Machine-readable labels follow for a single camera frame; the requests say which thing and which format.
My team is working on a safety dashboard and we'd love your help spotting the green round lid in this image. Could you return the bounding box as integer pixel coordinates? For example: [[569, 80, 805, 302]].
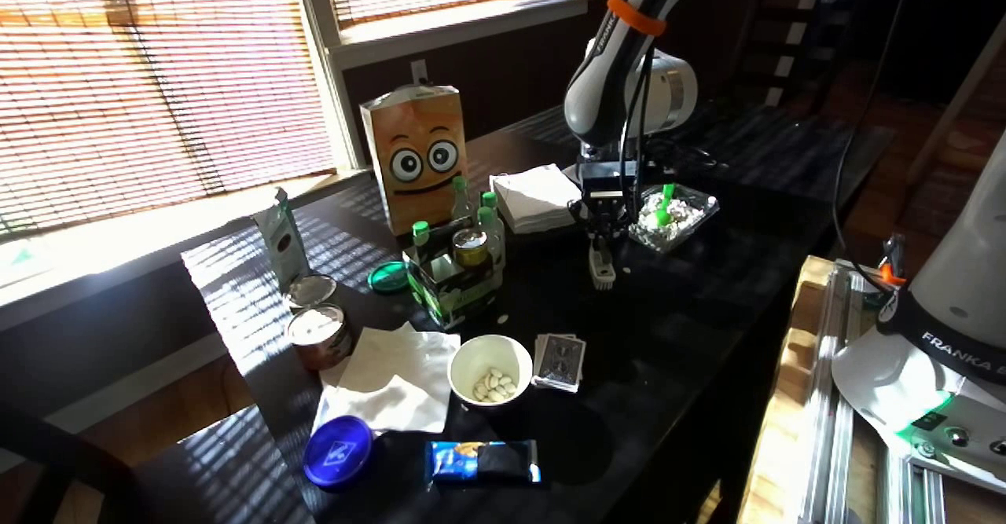
[[367, 261, 410, 295]]

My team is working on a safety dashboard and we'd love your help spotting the white bowl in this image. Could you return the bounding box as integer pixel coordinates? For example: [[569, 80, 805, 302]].
[[447, 334, 534, 409]]

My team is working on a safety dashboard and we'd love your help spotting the jar with gold lid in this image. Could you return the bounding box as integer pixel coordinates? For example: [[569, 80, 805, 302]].
[[453, 228, 490, 268]]

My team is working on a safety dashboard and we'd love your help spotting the deck of playing cards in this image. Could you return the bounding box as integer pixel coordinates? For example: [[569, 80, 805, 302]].
[[531, 332, 588, 394]]

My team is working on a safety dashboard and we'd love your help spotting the blue snack bar wrapper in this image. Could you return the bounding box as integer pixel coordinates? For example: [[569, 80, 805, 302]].
[[424, 439, 542, 486]]

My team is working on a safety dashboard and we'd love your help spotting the heap of white pieces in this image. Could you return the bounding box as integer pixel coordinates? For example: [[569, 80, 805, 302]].
[[637, 196, 706, 244]]

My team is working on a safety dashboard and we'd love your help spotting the crumpled white napkin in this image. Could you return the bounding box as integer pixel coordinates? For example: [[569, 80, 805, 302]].
[[312, 321, 462, 436]]

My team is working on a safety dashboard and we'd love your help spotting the dark wooden chair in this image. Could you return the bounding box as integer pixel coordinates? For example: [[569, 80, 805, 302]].
[[0, 402, 154, 524]]

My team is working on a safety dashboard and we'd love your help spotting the blue round lid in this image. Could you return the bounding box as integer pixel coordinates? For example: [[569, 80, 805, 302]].
[[302, 415, 375, 488]]

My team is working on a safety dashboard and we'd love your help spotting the green and white carton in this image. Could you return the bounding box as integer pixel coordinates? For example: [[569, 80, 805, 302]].
[[251, 187, 312, 294]]

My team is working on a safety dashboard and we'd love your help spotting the clear plastic tray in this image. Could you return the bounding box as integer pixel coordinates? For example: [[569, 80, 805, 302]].
[[628, 183, 721, 255]]

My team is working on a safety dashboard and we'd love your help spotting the small white brush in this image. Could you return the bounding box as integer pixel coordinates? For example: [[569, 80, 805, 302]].
[[590, 240, 617, 291]]

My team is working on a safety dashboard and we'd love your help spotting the silver can lid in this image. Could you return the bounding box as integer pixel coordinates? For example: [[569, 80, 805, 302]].
[[284, 273, 338, 311]]

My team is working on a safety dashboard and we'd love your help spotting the stack of white napkins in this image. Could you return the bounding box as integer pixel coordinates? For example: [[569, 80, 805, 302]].
[[489, 163, 585, 235]]

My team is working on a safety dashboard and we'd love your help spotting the orange paper bag with face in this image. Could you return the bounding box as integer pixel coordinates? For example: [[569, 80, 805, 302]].
[[359, 84, 471, 236]]

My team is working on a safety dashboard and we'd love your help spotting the orange clamp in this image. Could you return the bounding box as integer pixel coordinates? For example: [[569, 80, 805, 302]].
[[879, 233, 909, 287]]

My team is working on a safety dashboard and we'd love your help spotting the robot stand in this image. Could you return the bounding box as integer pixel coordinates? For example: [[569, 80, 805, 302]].
[[737, 255, 1006, 524]]

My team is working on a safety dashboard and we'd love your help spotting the open tin can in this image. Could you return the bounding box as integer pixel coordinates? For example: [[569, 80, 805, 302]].
[[286, 303, 355, 372]]

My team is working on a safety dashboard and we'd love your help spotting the black cable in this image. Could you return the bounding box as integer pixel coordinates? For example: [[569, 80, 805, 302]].
[[831, 0, 922, 293]]

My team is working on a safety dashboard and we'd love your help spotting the large window with blinds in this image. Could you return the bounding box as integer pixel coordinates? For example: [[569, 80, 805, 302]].
[[0, 0, 358, 305]]

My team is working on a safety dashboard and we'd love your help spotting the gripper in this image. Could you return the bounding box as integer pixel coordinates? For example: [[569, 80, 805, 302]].
[[578, 160, 641, 255]]

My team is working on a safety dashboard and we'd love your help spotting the heap of white beans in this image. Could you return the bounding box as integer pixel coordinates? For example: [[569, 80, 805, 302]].
[[472, 367, 518, 404]]

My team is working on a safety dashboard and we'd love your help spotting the green printed bottle carrier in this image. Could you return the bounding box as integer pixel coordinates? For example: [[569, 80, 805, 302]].
[[402, 224, 506, 331]]

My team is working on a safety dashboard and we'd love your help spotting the ladder back chair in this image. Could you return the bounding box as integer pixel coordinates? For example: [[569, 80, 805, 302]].
[[729, 0, 835, 110]]

